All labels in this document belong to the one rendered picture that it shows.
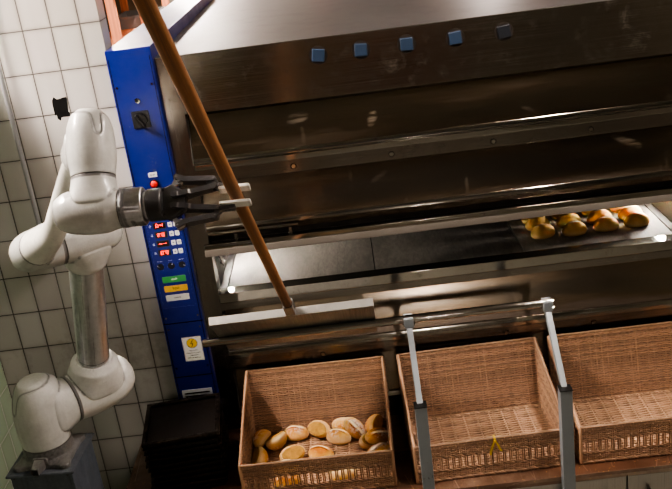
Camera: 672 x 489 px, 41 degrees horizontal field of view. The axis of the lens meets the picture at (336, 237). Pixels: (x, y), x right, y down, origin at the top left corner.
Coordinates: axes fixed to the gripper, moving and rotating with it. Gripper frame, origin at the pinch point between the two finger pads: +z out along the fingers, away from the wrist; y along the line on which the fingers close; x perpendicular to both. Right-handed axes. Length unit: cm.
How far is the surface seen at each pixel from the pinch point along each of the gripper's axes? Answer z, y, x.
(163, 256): -48, -34, -129
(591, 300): 112, -6, -156
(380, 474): 24, 52, -141
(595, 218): 121, -41, -160
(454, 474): 50, 54, -143
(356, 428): 17, 32, -162
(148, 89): -42, -81, -88
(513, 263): 83, -21, -145
